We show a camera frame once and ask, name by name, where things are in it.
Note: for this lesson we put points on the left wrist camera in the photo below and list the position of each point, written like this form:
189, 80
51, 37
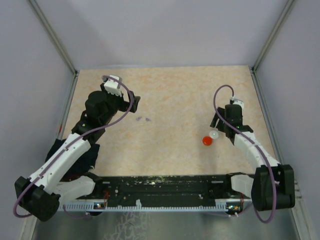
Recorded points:
112, 85

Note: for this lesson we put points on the white earbud charging case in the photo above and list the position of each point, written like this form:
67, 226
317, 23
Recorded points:
213, 134

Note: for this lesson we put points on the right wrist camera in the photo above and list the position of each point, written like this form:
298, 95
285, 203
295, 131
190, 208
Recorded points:
235, 101

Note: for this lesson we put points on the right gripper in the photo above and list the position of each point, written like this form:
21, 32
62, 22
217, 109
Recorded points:
221, 112

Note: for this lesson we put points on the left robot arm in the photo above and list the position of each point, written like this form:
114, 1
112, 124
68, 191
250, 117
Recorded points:
42, 193

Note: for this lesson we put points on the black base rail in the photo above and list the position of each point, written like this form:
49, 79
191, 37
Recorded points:
163, 191

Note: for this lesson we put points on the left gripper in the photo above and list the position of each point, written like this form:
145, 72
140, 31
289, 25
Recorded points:
125, 105

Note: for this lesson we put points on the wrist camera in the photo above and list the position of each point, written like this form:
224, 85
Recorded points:
235, 101
112, 85

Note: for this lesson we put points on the red earbud charging case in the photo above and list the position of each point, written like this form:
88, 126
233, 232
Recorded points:
207, 140

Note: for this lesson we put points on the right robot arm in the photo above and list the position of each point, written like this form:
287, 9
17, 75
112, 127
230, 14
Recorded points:
272, 181

